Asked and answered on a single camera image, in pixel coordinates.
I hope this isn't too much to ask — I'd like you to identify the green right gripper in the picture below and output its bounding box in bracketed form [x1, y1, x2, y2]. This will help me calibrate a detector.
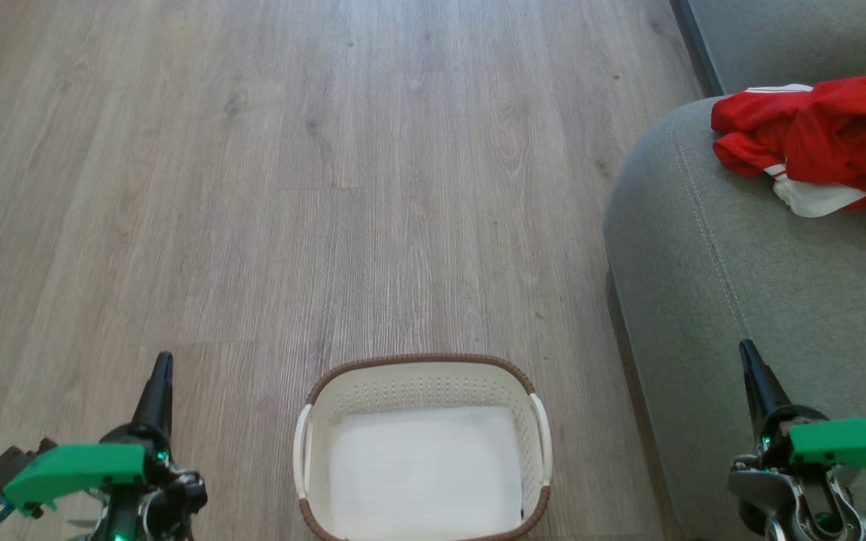
[738, 340, 866, 476]

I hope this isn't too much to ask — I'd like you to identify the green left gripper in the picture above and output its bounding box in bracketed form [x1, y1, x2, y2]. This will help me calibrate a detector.
[3, 351, 180, 517]

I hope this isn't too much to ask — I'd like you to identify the red garment with striped collar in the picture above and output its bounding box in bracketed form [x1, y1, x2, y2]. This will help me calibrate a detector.
[785, 74, 866, 250]

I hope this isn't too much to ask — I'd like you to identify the white basket with brown rim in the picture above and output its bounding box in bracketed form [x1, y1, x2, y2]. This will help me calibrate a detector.
[293, 353, 555, 541]

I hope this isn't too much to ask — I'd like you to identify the grey fabric sofa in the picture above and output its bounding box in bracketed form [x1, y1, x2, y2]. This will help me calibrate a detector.
[603, 79, 866, 541]

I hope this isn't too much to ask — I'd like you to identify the dark baseboard strip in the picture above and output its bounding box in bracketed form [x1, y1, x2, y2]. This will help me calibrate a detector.
[670, 0, 728, 98]

